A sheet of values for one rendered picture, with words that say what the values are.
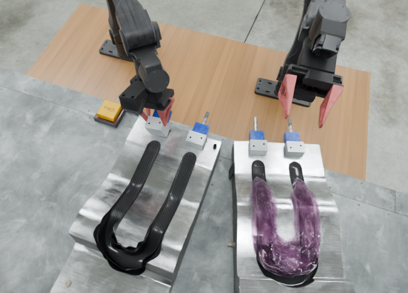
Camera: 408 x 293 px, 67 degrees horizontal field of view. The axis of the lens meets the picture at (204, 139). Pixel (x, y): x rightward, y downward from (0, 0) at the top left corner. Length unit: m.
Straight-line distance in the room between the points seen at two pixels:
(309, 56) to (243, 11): 2.10
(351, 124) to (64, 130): 0.95
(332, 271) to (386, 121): 1.61
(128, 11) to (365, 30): 2.34
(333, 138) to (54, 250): 0.89
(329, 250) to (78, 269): 0.62
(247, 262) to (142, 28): 0.60
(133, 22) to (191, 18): 1.90
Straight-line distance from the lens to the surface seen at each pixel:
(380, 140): 2.24
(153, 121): 0.86
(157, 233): 0.77
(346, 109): 1.18
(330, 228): 0.87
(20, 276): 0.97
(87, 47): 1.30
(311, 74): 0.62
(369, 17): 3.01
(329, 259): 0.87
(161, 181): 0.84
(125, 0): 0.77
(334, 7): 0.66
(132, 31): 0.72
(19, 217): 1.02
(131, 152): 0.89
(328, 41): 0.58
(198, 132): 0.88
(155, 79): 0.69
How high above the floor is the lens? 1.67
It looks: 61 degrees down
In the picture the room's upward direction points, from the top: 4 degrees clockwise
